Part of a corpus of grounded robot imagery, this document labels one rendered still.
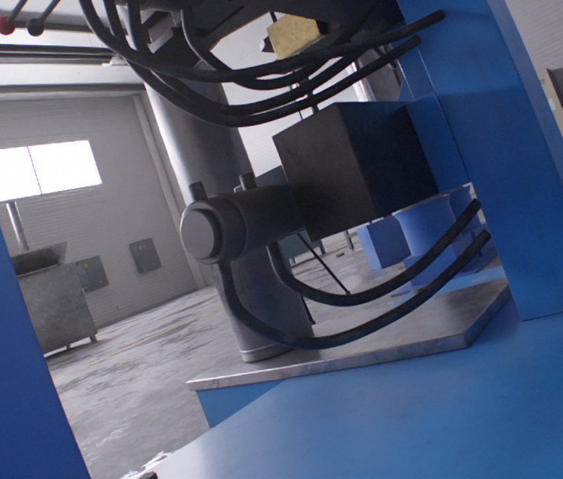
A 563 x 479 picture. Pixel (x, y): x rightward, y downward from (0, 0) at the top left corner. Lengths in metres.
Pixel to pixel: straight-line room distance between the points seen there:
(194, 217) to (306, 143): 0.23
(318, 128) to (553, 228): 0.46
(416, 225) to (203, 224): 1.82
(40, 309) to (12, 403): 8.67
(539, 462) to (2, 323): 0.51
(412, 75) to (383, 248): 2.62
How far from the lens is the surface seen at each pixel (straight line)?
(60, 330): 9.07
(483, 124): 1.04
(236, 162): 1.47
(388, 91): 2.63
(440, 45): 1.07
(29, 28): 1.12
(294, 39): 1.50
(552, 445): 0.64
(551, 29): 11.97
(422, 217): 2.55
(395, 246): 4.03
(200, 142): 1.46
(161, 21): 1.23
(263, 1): 1.09
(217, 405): 1.54
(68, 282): 9.23
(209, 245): 0.83
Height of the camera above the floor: 0.42
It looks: 3 degrees up
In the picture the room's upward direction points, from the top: 20 degrees counter-clockwise
